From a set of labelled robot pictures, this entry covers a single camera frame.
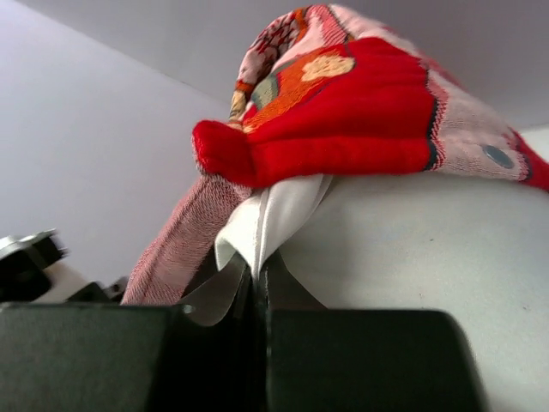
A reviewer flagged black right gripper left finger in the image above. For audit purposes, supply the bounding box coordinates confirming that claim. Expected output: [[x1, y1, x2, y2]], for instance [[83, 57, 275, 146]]
[[1, 256, 250, 411]]

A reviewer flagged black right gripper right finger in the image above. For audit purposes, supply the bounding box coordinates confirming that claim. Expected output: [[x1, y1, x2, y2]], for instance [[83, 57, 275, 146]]
[[256, 254, 487, 411]]

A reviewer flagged white pillow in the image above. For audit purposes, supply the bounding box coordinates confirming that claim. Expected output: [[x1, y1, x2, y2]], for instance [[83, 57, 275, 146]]
[[214, 173, 548, 411]]

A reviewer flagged red patterned pillowcase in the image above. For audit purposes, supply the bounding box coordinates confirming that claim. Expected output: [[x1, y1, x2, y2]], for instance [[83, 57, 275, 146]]
[[123, 4, 548, 305]]

